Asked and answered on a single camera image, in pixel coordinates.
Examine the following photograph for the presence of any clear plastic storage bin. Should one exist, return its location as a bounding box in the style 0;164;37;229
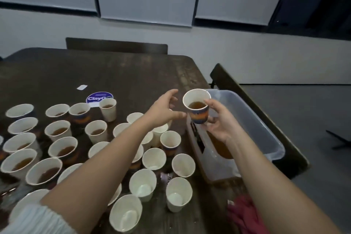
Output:
186;89;286;184

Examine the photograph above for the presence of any dark wooden chair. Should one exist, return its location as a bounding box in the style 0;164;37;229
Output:
66;37;169;55
210;63;310;180

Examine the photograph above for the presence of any white paper cup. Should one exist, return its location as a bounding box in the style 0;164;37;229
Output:
152;124;170;147

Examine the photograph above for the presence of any person's left forearm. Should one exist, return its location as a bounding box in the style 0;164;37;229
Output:
11;121;160;234

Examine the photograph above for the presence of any dark window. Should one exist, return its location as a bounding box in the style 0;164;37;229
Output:
269;0;351;40

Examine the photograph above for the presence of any orange blue patterned paper cup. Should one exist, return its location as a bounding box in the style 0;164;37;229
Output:
182;88;212;125

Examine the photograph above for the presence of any person's left hand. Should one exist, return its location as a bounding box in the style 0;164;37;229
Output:
144;88;187;130

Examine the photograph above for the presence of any round blue sticker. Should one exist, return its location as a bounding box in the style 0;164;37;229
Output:
86;91;114;107

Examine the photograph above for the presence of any person's right forearm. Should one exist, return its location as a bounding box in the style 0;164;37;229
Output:
225;132;343;234

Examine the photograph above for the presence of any dark red cloth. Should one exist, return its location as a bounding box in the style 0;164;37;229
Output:
227;194;269;234

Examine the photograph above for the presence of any dark wooden table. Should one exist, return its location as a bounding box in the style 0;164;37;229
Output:
0;48;258;234

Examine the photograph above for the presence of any person's right hand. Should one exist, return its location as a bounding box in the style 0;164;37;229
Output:
204;98;242;145

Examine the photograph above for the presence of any group of paper cups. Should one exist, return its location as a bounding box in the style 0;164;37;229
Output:
0;98;198;234

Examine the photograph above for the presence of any round white side table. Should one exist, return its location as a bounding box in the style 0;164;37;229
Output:
326;127;351;150

